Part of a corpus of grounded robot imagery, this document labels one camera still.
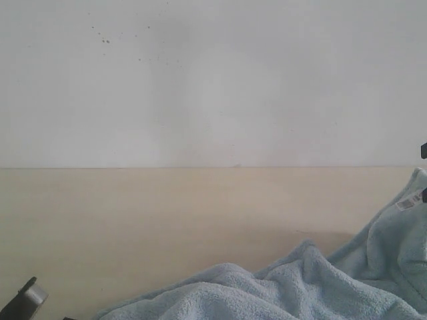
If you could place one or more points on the light blue fluffy towel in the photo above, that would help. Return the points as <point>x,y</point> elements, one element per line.
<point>379,274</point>

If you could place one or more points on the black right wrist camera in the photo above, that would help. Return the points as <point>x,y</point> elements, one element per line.
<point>423,151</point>

